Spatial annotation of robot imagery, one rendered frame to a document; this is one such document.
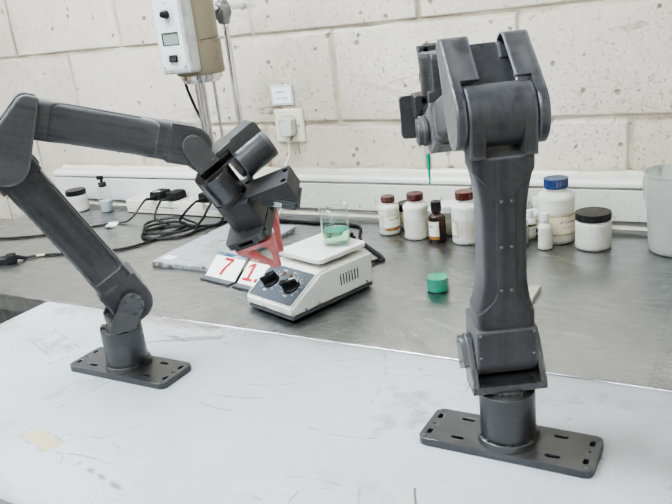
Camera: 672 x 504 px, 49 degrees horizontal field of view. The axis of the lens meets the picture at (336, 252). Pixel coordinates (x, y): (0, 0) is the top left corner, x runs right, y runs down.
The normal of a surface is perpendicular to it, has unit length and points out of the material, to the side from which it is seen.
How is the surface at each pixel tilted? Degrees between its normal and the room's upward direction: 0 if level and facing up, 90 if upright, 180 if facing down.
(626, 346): 0
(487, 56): 64
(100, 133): 93
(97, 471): 0
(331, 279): 90
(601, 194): 90
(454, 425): 0
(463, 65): 38
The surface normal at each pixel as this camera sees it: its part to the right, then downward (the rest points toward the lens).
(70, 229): 0.44, 0.22
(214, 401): -0.11, -0.94
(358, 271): 0.69, 0.16
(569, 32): -0.49, 0.32
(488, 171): 0.04, 0.40
